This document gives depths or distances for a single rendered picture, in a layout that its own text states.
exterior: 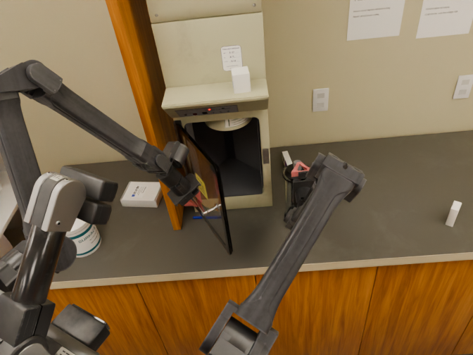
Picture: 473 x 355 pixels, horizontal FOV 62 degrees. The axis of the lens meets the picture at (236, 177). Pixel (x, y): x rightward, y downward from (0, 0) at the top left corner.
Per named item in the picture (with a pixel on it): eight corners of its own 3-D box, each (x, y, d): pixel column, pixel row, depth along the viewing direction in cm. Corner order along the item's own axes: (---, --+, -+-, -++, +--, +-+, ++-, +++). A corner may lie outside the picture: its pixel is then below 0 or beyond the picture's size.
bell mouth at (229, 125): (205, 107, 152) (203, 94, 149) (251, 103, 151) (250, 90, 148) (203, 133, 139) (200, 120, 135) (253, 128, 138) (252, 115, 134)
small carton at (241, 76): (232, 86, 122) (230, 67, 118) (248, 84, 122) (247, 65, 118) (234, 94, 118) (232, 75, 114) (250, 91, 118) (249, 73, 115)
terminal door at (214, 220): (196, 205, 159) (177, 120, 133) (232, 256, 138) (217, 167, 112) (194, 206, 158) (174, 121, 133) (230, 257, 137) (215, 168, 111)
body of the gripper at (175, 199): (169, 196, 126) (155, 184, 121) (193, 175, 126) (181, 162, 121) (177, 208, 122) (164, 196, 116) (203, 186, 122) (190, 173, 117)
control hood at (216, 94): (171, 114, 132) (165, 87, 126) (267, 105, 131) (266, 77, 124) (167, 134, 124) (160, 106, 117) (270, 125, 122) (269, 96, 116)
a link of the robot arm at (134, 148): (1, 84, 85) (24, 77, 79) (13, 64, 87) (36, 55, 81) (143, 174, 116) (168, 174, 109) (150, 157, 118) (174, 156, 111)
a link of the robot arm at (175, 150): (134, 163, 113) (154, 162, 107) (150, 130, 117) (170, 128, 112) (161, 184, 121) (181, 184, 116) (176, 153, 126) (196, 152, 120)
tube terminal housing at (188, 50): (198, 173, 182) (161, -3, 132) (268, 167, 180) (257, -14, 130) (194, 212, 163) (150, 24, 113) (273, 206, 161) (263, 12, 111)
